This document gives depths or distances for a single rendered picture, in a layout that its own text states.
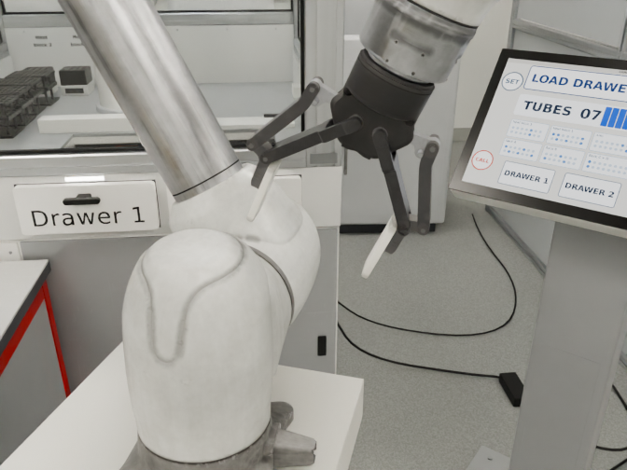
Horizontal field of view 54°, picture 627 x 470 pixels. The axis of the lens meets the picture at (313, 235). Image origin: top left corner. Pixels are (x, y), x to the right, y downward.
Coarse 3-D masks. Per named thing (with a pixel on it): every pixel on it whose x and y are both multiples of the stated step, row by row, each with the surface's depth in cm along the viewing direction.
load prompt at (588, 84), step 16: (528, 80) 118; (544, 80) 116; (560, 80) 115; (576, 80) 113; (592, 80) 112; (608, 80) 111; (624, 80) 109; (592, 96) 111; (608, 96) 110; (624, 96) 108
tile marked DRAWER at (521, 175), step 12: (504, 168) 114; (516, 168) 113; (528, 168) 112; (540, 168) 111; (504, 180) 114; (516, 180) 113; (528, 180) 112; (540, 180) 110; (552, 180) 109; (540, 192) 110
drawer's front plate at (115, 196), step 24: (24, 192) 128; (48, 192) 129; (72, 192) 129; (96, 192) 130; (120, 192) 130; (144, 192) 131; (24, 216) 131; (48, 216) 131; (96, 216) 132; (120, 216) 133; (144, 216) 133
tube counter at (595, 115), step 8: (584, 104) 111; (592, 104) 110; (600, 104) 110; (584, 112) 111; (592, 112) 110; (600, 112) 109; (608, 112) 109; (616, 112) 108; (624, 112) 107; (584, 120) 110; (592, 120) 110; (600, 120) 109; (608, 120) 108; (616, 120) 108; (624, 120) 107; (608, 128) 108; (616, 128) 107; (624, 128) 107
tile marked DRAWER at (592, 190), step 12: (564, 180) 108; (576, 180) 108; (588, 180) 107; (600, 180) 106; (564, 192) 108; (576, 192) 107; (588, 192) 106; (600, 192) 105; (612, 192) 104; (600, 204) 104; (612, 204) 104
